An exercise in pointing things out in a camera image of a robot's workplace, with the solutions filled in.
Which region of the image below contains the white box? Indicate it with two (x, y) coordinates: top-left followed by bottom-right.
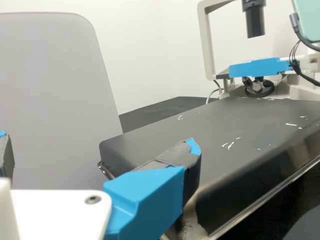
(0, 12), (124, 191)

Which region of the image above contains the black cable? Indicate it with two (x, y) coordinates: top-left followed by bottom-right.
(288, 13), (320, 87)

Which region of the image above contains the black tray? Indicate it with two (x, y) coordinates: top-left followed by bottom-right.
(98, 96), (320, 239)

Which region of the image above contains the right wrist camera phone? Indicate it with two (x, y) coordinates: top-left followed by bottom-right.
(289, 0), (320, 52)

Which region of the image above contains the white cable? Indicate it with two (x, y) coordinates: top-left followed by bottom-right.
(205, 86), (224, 105)

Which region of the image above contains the cream microscope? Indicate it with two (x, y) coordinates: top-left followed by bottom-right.
(196, 0), (320, 101)

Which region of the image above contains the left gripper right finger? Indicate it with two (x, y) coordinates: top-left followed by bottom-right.
(102, 136), (203, 240)

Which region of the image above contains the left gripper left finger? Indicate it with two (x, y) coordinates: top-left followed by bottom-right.
(0, 129), (16, 179)

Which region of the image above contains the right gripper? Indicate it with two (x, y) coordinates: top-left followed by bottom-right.
(228, 47), (320, 79)

